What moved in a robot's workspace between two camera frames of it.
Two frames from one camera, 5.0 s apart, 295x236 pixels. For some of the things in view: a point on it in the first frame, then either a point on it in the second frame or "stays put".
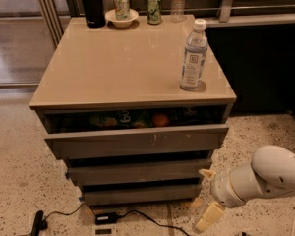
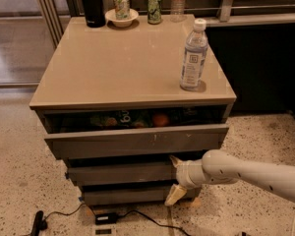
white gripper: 221,188 -> 183,174
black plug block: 39,223 stays put
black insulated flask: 92,4 stays put
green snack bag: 127,119 stays put
